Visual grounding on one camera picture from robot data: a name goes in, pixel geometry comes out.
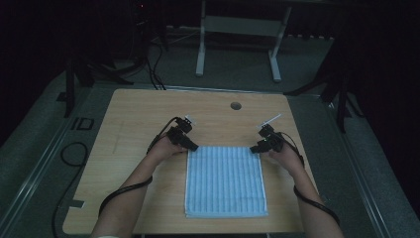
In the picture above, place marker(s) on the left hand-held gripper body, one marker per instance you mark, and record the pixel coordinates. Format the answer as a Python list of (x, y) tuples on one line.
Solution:
[(178, 132)]

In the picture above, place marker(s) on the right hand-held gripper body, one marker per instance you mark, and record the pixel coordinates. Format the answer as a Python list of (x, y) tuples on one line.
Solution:
[(273, 141)]

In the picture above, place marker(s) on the blue striped towel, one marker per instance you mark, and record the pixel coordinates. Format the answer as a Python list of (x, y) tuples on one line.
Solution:
[(226, 181)]

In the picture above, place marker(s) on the person's right hand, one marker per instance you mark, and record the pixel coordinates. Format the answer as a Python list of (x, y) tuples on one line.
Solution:
[(287, 158)]

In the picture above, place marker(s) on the person's left hand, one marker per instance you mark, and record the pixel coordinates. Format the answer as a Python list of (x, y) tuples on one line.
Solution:
[(165, 150)]

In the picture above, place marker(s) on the black stand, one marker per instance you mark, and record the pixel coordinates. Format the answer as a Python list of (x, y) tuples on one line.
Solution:
[(336, 95), (71, 86)]

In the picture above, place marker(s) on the metal floor rail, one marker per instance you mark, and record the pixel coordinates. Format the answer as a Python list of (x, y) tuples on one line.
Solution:
[(36, 172), (204, 88), (360, 172)]

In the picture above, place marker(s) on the white desk frame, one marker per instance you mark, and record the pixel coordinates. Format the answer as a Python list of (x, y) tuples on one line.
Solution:
[(237, 25)]

